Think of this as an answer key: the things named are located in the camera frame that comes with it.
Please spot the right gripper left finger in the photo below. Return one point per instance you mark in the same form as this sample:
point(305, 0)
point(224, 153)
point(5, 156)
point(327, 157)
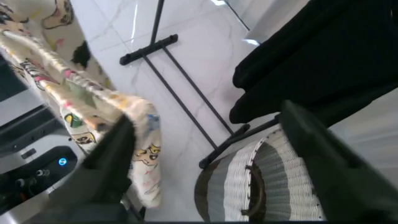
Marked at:
point(105, 174)

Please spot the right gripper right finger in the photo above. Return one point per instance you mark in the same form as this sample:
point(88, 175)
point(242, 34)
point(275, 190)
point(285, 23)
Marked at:
point(335, 174)

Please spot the cream printed garment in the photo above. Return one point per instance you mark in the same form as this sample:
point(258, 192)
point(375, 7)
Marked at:
point(62, 77)

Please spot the black garment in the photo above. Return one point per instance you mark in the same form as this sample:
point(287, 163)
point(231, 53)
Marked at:
point(326, 56)

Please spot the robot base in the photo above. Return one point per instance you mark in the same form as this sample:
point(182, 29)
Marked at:
point(34, 149)

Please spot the white laundry basket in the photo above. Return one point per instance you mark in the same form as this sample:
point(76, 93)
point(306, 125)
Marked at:
point(239, 186)

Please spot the black clothes rack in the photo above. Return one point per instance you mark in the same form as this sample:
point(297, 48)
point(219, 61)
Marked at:
point(149, 49)

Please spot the white curtain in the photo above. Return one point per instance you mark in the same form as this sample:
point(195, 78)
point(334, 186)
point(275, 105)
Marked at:
point(367, 140)

